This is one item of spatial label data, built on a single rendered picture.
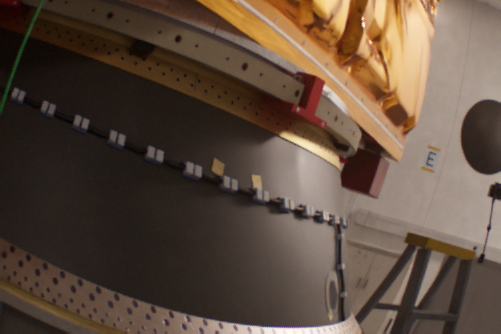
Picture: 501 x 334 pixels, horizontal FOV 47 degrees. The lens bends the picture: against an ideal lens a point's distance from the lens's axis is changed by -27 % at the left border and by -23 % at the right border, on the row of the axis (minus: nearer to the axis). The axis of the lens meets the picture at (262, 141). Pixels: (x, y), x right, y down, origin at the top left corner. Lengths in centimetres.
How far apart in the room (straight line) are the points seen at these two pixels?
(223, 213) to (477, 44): 824
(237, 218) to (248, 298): 16
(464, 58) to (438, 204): 212
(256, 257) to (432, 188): 767
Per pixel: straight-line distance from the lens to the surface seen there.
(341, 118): 161
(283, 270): 137
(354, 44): 175
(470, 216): 881
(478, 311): 478
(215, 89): 135
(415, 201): 894
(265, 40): 142
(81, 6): 123
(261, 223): 134
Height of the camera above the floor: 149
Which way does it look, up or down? 4 degrees up
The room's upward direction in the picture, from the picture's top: 20 degrees clockwise
